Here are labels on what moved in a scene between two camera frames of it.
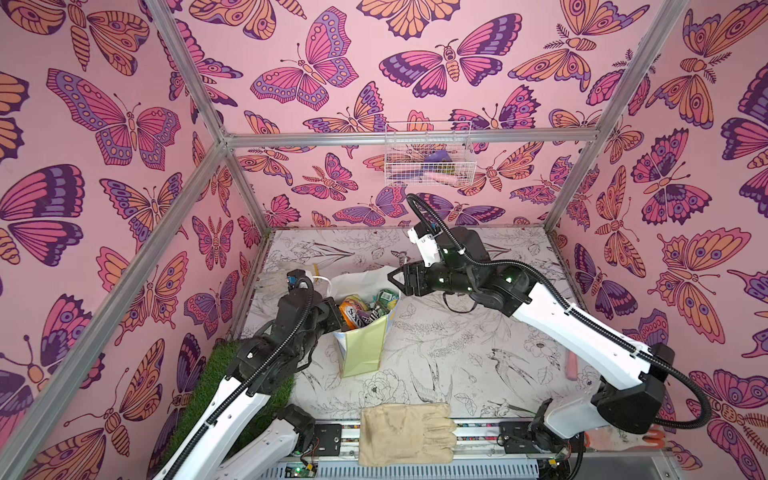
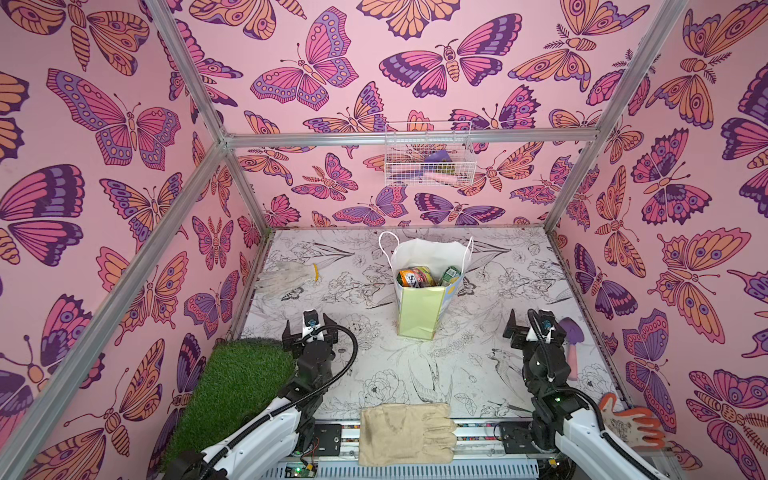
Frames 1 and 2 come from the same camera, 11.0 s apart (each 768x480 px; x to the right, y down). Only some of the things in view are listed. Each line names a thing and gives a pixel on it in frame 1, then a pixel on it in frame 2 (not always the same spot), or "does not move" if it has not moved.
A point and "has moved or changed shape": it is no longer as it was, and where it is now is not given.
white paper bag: (368, 298) -> (420, 309)
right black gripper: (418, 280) -> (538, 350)
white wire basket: (429, 154) does not move
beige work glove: (406, 434) does not move
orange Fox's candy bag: (353, 312) has moved or changed shape
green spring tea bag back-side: (386, 301) has moved or changed shape
